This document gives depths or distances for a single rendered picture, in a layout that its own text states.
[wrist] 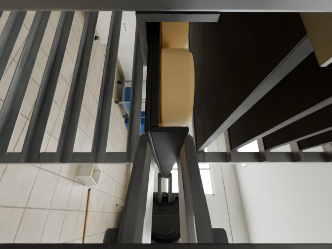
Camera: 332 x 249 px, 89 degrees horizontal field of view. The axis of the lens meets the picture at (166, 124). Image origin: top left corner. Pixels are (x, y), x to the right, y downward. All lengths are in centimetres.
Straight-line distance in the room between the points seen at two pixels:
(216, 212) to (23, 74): 466
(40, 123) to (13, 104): 11
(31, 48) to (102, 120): 38
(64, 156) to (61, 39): 42
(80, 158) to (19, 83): 33
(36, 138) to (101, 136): 18
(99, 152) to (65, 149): 9
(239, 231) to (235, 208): 50
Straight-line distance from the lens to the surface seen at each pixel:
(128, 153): 47
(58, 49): 73
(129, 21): 259
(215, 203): 490
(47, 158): 57
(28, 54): 77
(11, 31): 88
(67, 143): 55
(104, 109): 54
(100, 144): 51
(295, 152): 57
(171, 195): 41
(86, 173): 232
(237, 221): 504
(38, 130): 60
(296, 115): 28
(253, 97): 19
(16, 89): 70
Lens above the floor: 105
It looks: level
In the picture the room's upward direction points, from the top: 90 degrees clockwise
